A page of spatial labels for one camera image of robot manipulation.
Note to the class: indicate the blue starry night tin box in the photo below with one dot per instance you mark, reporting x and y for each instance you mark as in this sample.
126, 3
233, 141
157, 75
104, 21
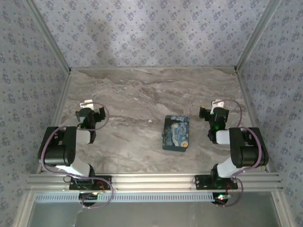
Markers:
175, 133

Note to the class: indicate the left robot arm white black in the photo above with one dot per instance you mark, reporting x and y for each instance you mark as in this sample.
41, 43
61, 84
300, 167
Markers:
59, 151

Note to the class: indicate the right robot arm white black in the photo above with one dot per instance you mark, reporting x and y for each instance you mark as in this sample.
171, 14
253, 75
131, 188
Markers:
246, 151

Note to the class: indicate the black controller board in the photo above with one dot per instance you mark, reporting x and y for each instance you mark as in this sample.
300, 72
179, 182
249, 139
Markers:
221, 198
88, 196

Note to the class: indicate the grey metal panel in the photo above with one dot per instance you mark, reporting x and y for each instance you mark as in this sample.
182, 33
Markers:
154, 215

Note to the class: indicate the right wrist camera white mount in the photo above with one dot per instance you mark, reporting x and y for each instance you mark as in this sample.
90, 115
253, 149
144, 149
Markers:
217, 104

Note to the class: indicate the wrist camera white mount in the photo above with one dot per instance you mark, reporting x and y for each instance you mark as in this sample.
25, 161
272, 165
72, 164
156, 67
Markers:
86, 103
217, 104

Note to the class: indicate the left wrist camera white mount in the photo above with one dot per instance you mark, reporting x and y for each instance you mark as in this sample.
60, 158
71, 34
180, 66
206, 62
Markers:
86, 103

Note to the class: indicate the aluminium table side rail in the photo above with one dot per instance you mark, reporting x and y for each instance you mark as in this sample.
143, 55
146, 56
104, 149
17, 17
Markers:
248, 106

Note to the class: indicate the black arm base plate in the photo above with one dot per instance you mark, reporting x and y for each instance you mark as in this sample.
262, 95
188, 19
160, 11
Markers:
201, 183
106, 183

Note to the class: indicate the aluminium extrusion rail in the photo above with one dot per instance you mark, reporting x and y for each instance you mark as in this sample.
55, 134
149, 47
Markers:
151, 182

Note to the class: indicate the aluminium frame post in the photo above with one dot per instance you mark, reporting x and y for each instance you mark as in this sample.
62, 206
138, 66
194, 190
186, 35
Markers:
258, 35
49, 35

